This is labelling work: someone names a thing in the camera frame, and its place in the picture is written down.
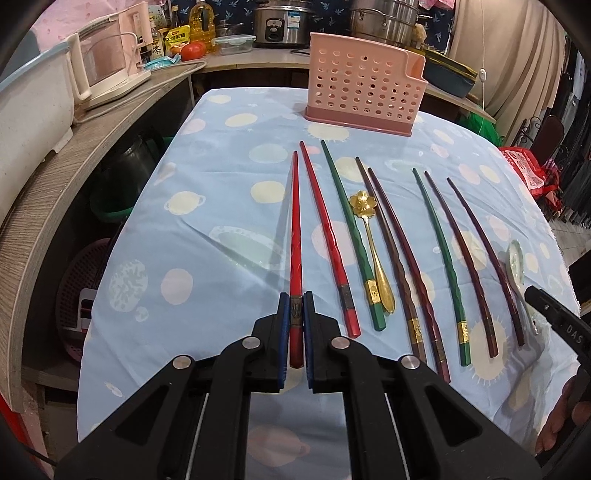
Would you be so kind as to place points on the pink perforated utensil holder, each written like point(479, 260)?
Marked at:
point(364, 84)

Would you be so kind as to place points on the kitchen counter top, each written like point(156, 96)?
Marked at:
point(262, 58)

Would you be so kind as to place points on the clear food storage container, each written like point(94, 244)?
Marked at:
point(234, 44)

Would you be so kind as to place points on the stainless steel steamer pot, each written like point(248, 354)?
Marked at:
point(386, 21)

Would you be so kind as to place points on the red tomato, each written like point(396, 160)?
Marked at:
point(193, 51)

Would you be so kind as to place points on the red plastic bag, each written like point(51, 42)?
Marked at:
point(541, 182)

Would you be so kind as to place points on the dark maroon chopstick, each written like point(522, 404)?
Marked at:
point(502, 277)

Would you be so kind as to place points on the navy patterned backsplash cloth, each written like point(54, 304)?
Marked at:
point(332, 17)

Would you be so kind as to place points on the stacked yellow blue bowls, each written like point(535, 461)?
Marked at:
point(447, 74)

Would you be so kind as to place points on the blue wet wipes pack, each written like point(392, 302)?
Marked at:
point(162, 62)

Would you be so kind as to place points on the brown chopstick gold band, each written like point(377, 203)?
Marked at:
point(413, 323)

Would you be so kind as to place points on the small steel lidded pot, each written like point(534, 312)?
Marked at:
point(225, 28)

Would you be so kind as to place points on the pink floral cloth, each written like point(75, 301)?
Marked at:
point(64, 17)

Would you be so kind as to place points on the gold flower spoon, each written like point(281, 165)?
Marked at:
point(364, 206)

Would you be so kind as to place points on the cooking oil bottle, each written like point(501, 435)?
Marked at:
point(201, 25)

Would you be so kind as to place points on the blue planet pattern tablecloth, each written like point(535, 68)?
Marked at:
point(206, 252)

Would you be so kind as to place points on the green plastic bag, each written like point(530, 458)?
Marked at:
point(481, 127)

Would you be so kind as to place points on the dark red twisted chopstick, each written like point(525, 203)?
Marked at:
point(420, 287)

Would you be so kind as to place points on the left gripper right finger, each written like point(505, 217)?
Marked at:
point(403, 420)

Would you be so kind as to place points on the silver rice cooker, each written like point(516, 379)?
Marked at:
point(282, 23)

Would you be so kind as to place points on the beige curtain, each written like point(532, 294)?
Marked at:
point(521, 46)

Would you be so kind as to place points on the wooden side counter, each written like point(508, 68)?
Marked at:
point(40, 207)

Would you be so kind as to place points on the person's right hand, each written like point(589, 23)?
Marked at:
point(579, 414)

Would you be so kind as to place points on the yellow seasoning packet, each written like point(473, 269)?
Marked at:
point(175, 39)

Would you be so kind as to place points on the soy sauce bottle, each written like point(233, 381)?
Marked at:
point(157, 50)

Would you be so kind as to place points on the white plastic bin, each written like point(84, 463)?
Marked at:
point(37, 107)

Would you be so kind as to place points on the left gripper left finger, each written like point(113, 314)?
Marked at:
point(189, 420)

